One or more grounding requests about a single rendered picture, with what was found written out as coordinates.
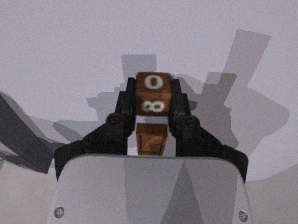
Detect brown calendar cube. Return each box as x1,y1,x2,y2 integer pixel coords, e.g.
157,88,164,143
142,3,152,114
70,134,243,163
135,72,172,117

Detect brown shallow tray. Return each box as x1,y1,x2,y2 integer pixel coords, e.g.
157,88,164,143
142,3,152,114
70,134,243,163
136,123,168,156

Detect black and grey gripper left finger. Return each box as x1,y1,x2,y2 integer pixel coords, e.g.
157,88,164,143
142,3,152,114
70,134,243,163
54,77,137,182

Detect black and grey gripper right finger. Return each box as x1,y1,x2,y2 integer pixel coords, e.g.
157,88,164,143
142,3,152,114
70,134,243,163
168,79,249,184

